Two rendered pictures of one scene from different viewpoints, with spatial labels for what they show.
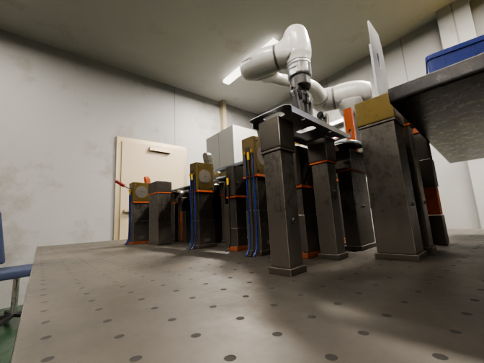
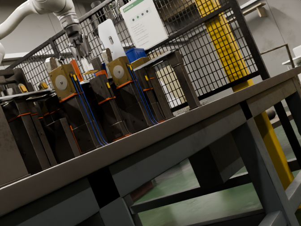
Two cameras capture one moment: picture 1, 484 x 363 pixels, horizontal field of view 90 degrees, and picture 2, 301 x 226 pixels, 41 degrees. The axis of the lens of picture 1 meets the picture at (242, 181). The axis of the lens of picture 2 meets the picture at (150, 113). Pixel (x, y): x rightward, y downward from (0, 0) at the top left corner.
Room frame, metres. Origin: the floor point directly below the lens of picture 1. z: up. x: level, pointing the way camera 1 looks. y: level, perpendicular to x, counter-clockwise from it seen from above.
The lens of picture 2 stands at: (1.15, 1.72, 0.69)
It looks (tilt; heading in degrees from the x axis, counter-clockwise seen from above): 2 degrees up; 255
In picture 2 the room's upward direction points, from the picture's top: 23 degrees counter-clockwise
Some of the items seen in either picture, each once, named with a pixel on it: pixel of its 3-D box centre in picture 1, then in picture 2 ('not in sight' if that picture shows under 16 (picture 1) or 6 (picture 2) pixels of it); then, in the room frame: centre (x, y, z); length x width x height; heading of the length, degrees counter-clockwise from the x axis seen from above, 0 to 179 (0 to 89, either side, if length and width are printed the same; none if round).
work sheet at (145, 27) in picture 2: not in sight; (144, 23); (0.37, -0.55, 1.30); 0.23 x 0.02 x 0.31; 134
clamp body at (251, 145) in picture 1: (256, 195); (133, 94); (0.72, -0.04, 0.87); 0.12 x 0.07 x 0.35; 134
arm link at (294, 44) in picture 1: (293, 47); (60, 2); (0.84, -0.23, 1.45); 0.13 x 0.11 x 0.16; 64
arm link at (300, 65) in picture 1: (299, 72); (69, 22); (0.83, -0.24, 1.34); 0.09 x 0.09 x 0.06
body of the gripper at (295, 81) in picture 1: (301, 90); (75, 35); (0.83, -0.24, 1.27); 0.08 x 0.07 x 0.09; 134
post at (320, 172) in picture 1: (326, 196); (154, 95); (0.58, -0.20, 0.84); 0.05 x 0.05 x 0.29; 44
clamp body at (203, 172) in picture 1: (199, 205); (79, 109); (0.99, 0.18, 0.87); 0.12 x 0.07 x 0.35; 134
